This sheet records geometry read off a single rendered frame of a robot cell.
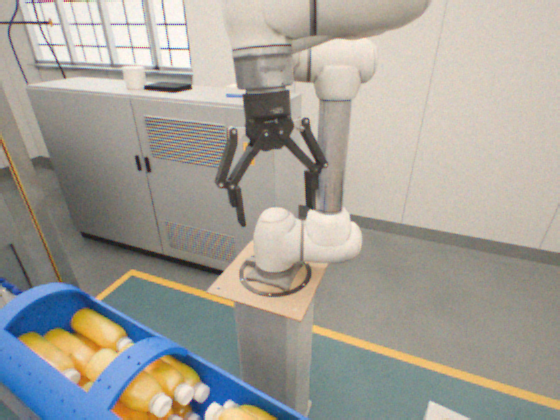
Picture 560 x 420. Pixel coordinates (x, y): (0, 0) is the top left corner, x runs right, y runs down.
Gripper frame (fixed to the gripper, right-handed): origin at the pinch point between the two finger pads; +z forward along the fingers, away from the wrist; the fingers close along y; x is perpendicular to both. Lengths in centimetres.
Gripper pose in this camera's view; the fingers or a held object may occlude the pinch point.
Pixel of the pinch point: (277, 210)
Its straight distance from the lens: 61.1
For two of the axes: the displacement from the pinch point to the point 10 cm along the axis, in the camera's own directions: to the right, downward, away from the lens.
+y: 9.3, -2.2, 3.1
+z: 0.8, 9.1, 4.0
